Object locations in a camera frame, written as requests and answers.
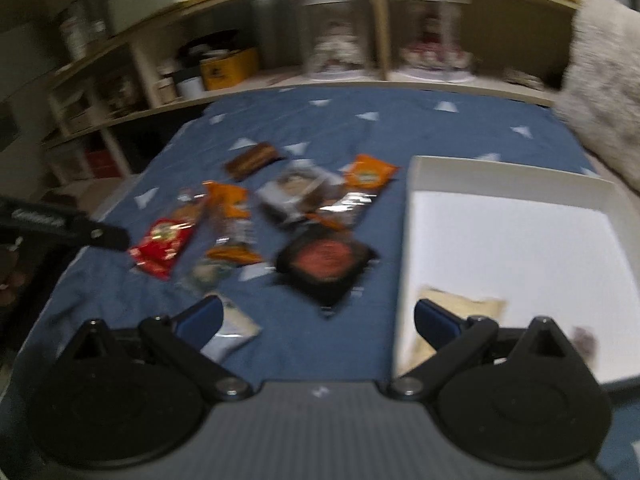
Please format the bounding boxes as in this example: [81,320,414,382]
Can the white cardboard box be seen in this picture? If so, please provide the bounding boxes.
[392,155,640,386]

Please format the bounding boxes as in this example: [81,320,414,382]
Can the black bag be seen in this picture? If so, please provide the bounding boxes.
[177,30,247,68]

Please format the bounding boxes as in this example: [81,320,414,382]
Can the clear doll display dome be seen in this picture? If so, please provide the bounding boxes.
[300,0,378,82]
[395,0,473,84]

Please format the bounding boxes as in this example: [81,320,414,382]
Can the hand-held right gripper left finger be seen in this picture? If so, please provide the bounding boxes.
[65,296,253,403]

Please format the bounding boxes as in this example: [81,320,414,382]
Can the clear snack wrapper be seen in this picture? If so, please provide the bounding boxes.
[177,255,237,297]

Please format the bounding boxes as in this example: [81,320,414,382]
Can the grey white snack packet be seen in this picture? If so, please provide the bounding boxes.
[255,160,346,230]

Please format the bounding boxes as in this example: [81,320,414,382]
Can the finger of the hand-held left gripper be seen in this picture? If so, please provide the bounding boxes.
[82,216,132,252]

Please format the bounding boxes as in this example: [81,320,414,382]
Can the orange snack packet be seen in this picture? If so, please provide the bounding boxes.
[312,154,401,230]
[202,182,265,267]

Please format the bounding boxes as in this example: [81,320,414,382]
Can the white cup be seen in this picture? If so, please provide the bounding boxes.
[175,75,206,101]

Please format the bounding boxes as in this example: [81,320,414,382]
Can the red storage box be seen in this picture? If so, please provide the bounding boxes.
[85,149,124,179]

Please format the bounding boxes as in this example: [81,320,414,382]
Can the yellow box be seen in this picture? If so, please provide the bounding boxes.
[199,47,260,92]

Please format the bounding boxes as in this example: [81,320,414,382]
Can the fluffy white pillow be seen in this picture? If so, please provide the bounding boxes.
[552,0,640,192]

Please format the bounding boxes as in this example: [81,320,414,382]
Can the cream snack packet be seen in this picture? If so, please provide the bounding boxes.
[400,285,508,376]

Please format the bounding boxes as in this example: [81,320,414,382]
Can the blue blanket white triangles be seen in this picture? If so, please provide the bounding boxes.
[10,85,640,480]

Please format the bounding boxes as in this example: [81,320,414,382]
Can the black snack packet red circle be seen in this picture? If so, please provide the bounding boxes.
[275,227,380,311]

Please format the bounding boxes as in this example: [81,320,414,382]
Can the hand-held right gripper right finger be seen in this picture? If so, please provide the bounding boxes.
[390,299,582,403]

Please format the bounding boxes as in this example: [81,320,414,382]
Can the brown snack bar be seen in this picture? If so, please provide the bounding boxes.
[225,141,287,182]

